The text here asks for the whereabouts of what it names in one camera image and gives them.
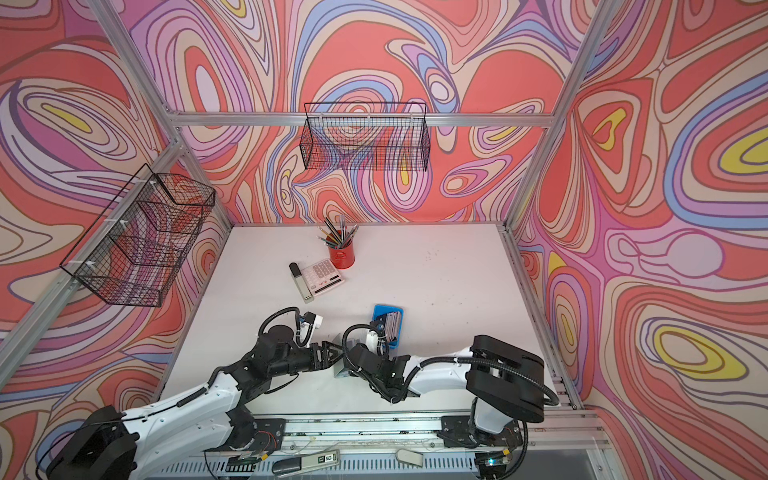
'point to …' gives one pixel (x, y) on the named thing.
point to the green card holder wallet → (339, 370)
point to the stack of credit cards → (391, 325)
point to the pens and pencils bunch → (338, 239)
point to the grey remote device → (286, 466)
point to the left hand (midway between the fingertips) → (348, 353)
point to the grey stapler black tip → (301, 284)
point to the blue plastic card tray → (378, 311)
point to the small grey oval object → (410, 457)
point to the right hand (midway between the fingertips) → (358, 362)
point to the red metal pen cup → (343, 258)
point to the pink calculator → (322, 276)
